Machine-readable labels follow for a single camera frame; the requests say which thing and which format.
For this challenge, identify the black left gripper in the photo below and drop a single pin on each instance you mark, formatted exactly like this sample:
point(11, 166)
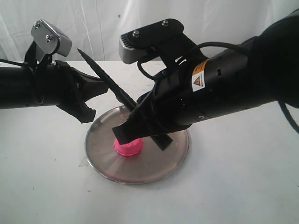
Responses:
point(57, 83)

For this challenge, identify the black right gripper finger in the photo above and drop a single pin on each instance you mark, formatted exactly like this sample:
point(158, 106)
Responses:
point(145, 119)

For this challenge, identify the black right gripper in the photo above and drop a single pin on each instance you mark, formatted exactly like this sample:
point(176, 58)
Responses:
point(200, 91)

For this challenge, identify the black plastic knife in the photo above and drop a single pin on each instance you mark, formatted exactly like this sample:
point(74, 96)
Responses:
point(162, 141)

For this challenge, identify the pink clay lump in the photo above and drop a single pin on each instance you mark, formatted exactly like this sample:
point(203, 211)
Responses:
point(128, 149)

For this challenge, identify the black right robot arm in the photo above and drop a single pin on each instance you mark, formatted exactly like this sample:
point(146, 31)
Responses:
point(273, 62)

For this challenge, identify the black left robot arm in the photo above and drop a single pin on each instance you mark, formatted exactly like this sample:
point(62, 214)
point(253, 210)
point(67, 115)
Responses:
point(14, 86)

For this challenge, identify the round stainless steel plate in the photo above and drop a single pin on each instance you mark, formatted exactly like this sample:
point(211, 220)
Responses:
point(148, 165)

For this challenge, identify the white backdrop cloth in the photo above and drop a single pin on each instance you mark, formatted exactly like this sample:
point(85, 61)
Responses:
point(95, 26)

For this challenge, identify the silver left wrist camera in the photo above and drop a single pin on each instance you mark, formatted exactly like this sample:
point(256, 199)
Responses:
point(49, 40)

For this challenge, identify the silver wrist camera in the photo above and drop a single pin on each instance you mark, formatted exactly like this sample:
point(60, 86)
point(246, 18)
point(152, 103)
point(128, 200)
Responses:
point(135, 44)
point(49, 40)

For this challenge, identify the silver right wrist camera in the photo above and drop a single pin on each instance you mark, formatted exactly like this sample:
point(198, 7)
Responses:
point(135, 44)

